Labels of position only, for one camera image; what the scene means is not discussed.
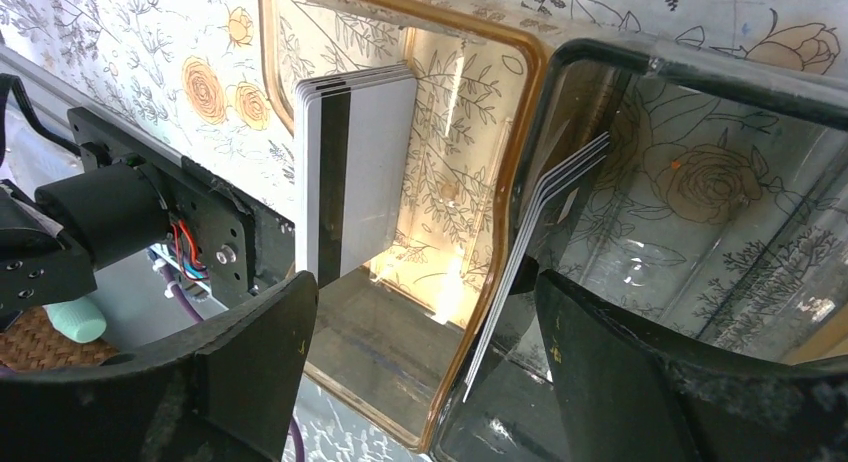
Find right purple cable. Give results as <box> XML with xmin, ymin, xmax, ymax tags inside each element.
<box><xmin>155</xmin><ymin>260</ymin><xmax>306</xmax><ymax>462</ymax></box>

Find floral patterned table mat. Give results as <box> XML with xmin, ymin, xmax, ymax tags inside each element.
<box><xmin>0</xmin><ymin>0</ymin><xmax>848</xmax><ymax>462</ymax></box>

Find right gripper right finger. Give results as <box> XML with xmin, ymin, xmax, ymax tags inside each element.
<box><xmin>535</xmin><ymin>270</ymin><xmax>847</xmax><ymax>461</ymax></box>

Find silver magnetic stripe cards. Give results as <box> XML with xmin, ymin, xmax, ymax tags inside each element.
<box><xmin>294</xmin><ymin>63</ymin><xmax>417</xmax><ymax>287</ymax></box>

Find mint green bottle cap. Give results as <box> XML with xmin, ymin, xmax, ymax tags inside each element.
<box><xmin>44</xmin><ymin>298</ymin><xmax>107</xmax><ymax>344</ymax></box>

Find black VIP cards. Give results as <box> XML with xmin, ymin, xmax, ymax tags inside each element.
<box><xmin>461</xmin><ymin>132</ymin><xmax>610</xmax><ymax>402</ymax></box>

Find amber transparent card holder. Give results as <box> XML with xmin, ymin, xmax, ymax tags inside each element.
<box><xmin>260</xmin><ymin>0</ymin><xmax>547</xmax><ymax>452</ymax></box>

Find woven brown mat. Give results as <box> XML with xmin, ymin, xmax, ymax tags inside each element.
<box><xmin>1</xmin><ymin>308</ymin><xmax>118</xmax><ymax>373</ymax></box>

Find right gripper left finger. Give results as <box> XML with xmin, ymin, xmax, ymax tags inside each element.
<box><xmin>1</xmin><ymin>272</ymin><xmax>318</xmax><ymax>461</ymax></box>

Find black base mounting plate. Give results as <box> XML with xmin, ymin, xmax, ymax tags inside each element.
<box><xmin>67</xmin><ymin>107</ymin><xmax>294</xmax><ymax>308</ymax></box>

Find smoky black card holder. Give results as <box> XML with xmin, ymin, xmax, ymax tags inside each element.
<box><xmin>429</xmin><ymin>26</ymin><xmax>847</xmax><ymax>461</ymax></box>

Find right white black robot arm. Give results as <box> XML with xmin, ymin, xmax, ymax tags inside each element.
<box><xmin>1</xmin><ymin>164</ymin><xmax>847</xmax><ymax>461</ymax></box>

